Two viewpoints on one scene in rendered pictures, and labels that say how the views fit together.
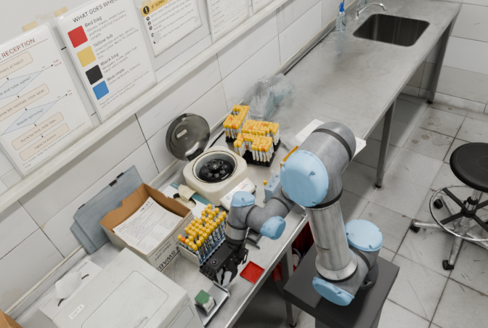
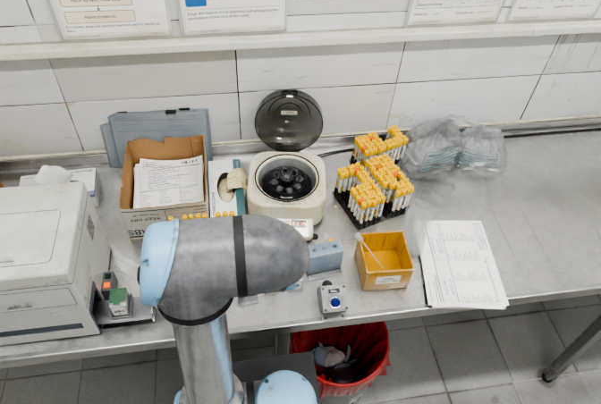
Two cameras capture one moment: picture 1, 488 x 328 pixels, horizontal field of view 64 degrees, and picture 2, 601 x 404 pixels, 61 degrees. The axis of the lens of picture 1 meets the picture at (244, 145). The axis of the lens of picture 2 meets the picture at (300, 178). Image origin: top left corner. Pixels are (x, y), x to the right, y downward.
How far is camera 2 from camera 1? 0.63 m
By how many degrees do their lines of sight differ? 25
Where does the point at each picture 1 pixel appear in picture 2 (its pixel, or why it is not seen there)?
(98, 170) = (157, 88)
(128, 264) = (63, 199)
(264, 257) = (231, 319)
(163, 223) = (183, 192)
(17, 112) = not seen: outside the picture
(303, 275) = not seen: hidden behind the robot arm
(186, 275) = not seen: hidden behind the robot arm
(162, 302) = (38, 261)
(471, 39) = not seen: outside the picture
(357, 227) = (288, 387)
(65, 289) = (47, 179)
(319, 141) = (208, 232)
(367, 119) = (553, 280)
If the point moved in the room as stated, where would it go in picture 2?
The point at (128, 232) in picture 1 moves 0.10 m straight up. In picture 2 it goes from (148, 173) to (142, 151)
